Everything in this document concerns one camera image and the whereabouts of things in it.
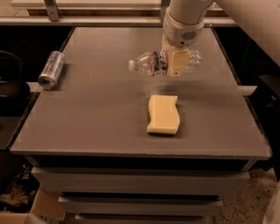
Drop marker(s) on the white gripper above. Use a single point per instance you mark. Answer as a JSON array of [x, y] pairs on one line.
[[181, 34]]

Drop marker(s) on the clear plastic water bottle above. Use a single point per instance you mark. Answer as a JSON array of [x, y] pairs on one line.
[[154, 63]]

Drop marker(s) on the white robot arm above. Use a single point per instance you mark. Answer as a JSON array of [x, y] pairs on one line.
[[260, 19]]

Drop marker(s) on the silver redbull can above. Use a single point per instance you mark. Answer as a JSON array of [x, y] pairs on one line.
[[51, 72]]

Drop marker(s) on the yellow sponge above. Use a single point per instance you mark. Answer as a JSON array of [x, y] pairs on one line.
[[164, 117]]

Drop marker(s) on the top grey drawer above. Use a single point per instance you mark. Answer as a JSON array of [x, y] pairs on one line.
[[140, 181]]

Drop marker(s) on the grey drawer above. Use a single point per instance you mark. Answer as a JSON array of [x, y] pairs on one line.
[[141, 207], [140, 181], [118, 219]]

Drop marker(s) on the middle grey drawer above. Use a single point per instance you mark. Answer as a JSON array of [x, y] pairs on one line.
[[141, 207]]

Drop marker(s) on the black chair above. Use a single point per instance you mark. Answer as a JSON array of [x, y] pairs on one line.
[[14, 91]]

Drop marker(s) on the bottom grey drawer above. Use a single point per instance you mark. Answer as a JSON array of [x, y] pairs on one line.
[[118, 219]]

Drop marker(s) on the cardboard box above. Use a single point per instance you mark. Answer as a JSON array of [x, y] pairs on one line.
[[45, 209]]

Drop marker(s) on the left metal bracket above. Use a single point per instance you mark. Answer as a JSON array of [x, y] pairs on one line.
[[52, 10]]

